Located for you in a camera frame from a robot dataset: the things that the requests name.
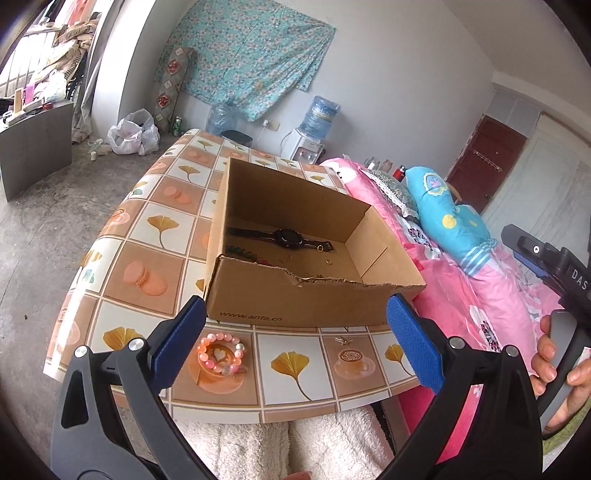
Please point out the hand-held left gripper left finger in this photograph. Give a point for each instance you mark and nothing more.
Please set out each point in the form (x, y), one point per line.
(178, 341)

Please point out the blue cartoon pillow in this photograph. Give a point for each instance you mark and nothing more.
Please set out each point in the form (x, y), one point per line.
(443, 207)

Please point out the black stool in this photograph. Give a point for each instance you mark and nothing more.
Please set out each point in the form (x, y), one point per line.
(238, 137)

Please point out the brown cardboard box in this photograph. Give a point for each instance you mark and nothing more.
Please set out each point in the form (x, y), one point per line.
(286, 304)

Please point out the white fluffy pants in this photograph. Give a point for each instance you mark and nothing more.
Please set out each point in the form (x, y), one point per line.
(323, 443)

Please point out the teal floral wall cloth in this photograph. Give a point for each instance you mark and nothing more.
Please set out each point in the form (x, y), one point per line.
(240, 50)

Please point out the plastic wrapped water bottle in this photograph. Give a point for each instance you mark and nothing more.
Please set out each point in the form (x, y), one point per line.
(220, 119)

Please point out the grey cabinet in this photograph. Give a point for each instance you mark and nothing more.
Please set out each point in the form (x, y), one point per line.
(32, 152)

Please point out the grey patterned long cushion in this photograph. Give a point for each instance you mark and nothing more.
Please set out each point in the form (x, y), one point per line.
(173, 78)

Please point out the grey curtain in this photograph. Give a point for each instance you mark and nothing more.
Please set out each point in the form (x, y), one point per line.
(85, 92)

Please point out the black wrist watch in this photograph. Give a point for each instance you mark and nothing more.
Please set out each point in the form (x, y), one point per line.
(288, 237)

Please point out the white plastic bag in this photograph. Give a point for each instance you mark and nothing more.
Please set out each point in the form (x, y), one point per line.
(131, 134)

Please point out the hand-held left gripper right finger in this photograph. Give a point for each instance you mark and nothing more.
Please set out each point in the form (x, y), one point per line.
(415, 344)

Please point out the gold ribbed charm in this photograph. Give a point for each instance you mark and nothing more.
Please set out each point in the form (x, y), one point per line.
(341, 340)

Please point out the white wooden door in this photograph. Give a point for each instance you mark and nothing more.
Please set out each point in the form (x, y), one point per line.
(545, 184)

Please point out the blue water dispenser bottle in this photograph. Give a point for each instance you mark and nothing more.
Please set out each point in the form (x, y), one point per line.
(319, 115)

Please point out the person's right hand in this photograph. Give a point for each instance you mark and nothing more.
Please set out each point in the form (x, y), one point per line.
(544, 364)

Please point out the pink floral blanket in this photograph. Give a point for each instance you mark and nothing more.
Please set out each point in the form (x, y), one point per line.
(485, 295)

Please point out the ginkgo print tablecloth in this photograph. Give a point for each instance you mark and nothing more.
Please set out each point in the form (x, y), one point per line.
(161, 221)

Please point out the brown door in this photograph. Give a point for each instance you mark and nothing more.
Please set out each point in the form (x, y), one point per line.
(489, 157)

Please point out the pile of clothes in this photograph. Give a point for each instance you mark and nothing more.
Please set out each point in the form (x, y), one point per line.
(64, 46)

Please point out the white water dispenser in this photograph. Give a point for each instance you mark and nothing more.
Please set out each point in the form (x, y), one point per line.
(298, 147)

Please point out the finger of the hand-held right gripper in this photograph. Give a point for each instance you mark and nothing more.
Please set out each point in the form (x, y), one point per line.
(535, 254)

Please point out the lace trimmed cushion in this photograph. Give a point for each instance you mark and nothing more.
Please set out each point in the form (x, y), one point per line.
(392, 187)

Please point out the wall socket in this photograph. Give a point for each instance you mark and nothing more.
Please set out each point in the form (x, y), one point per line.
(273, 124)

